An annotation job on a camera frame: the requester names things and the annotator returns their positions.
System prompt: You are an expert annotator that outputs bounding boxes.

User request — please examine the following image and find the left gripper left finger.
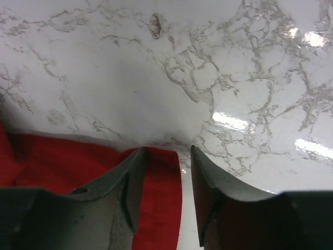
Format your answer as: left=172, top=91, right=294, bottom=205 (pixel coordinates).
left=1, top=148, right=145, bottom=249

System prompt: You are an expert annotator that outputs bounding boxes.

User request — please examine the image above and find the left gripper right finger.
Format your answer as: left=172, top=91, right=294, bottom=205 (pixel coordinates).
left=190, top=146, right=332, bottom=249

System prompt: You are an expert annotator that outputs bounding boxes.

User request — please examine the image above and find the dark red t shirt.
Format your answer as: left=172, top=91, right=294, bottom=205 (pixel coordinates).
left=1, top=130, right=182, bottom=249

